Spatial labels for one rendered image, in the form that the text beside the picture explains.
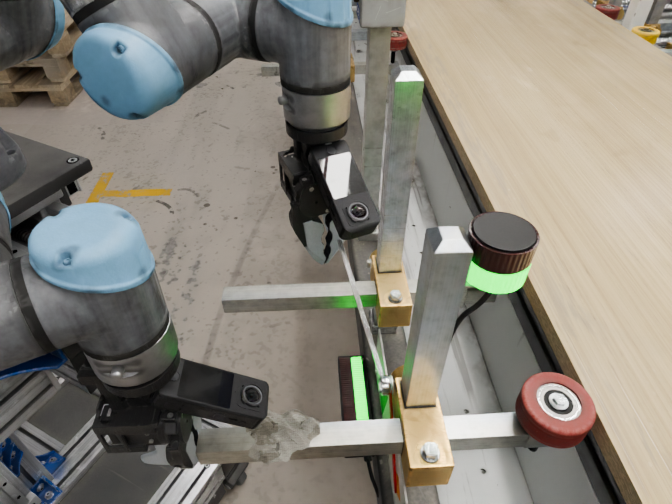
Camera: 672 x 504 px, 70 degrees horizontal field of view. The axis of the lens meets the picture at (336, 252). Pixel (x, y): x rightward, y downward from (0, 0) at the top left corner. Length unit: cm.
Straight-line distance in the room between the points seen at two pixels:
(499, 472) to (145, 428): 57
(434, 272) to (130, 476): 108
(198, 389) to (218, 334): 133
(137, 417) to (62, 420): 101
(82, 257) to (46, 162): 44
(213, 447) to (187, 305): 138
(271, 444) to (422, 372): 19
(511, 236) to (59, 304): 36
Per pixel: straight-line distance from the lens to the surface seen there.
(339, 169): 54
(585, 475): 72
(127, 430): 53
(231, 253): 213
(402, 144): 64
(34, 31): 79
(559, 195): 94
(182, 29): 46
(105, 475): 140
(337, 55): 51
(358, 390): 82
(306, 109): 52
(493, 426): 63
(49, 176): 76
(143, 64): 42
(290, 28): 50
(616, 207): 96
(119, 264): 37
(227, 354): 177
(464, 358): 98
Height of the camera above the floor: 139
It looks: 42 degrees down
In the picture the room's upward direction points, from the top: straight up
